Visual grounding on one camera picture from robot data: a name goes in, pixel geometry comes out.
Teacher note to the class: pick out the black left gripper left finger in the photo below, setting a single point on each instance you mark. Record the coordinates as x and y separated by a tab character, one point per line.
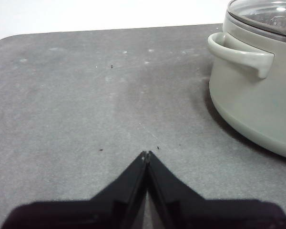
85	214

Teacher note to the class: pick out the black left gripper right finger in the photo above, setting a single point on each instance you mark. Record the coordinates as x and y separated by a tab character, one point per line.
217	214

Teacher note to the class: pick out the glass lid with green knob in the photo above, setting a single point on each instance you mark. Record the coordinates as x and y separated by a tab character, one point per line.
271	14

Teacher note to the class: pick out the pale green electric cooking pot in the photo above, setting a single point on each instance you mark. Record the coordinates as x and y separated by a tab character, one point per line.
252	107

